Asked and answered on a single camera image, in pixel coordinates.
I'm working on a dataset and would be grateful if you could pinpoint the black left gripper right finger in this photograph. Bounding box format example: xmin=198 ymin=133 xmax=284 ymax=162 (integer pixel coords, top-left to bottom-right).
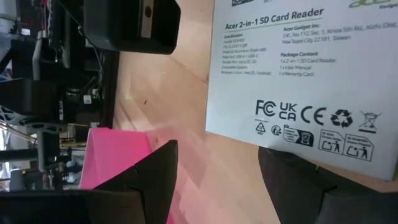
xmin=257 ymin=146 xmax=338 ymax=224

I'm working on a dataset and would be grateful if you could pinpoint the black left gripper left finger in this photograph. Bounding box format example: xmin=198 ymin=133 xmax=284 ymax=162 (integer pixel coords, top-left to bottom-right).
xmin=92 ymin=139 xmax=180 ymax=224

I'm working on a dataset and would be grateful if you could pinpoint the white card reader box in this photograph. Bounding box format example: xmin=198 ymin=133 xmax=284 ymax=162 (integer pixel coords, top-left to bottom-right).
xmin=205 ymin=0 xmax=398 ymax=182

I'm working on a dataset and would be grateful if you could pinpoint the pink plastic bin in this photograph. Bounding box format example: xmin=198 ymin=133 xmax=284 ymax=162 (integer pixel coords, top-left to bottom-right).
xmin=79 ymin=127 xmax=187 ymax=224

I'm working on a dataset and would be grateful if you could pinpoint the black aluminium table frame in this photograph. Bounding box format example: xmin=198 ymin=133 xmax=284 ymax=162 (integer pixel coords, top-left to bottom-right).
xmin=101 ymin=49 xmax=121 ymax=129

